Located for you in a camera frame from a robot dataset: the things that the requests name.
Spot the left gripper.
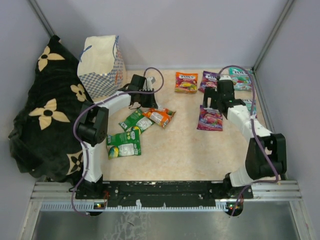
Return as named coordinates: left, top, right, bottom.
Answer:
left=138, top=88, right=158, bottom=109

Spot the teal Fox's mint candy bag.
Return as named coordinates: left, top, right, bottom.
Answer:
left=228, top=67, right=253, bottom=91

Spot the teal mint cherry candy bag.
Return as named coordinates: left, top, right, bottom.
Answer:
left=242, top=99, right=257, bottom=118

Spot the orange Fox's candy bag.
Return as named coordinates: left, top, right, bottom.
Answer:
left=174, top=72, right=198, bottom=94

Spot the green Fox's candy bag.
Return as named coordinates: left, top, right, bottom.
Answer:
left=106, top=129, right=142, bottom=159

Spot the checkered paper bag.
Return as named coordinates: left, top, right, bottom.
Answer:
left=77, top=35, right=126, bottom=99

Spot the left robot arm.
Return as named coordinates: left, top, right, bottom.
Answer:
left=73, top=74, right=158, bottom=199

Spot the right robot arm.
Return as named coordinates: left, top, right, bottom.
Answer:
left=202, top=79, right=287, bottom=198

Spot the black floral pillow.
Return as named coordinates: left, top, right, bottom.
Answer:
left=8, top=35, right=92, bottom=185

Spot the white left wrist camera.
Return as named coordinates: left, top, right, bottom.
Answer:
left=142, top=76, right=156, bottom=91

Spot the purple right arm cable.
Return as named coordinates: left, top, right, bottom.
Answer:
left=218, top=65, right=280, bottom=216

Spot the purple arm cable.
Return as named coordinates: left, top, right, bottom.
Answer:
left=218, top=65, right=280, bottom=216
left=71, top=67, right=165, bottom=217

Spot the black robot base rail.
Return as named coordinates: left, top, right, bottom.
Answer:
left=75, top=179, right=243, bottom=208

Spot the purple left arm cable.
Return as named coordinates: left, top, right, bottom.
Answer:
left=71, top=67, right=165, bottom=217

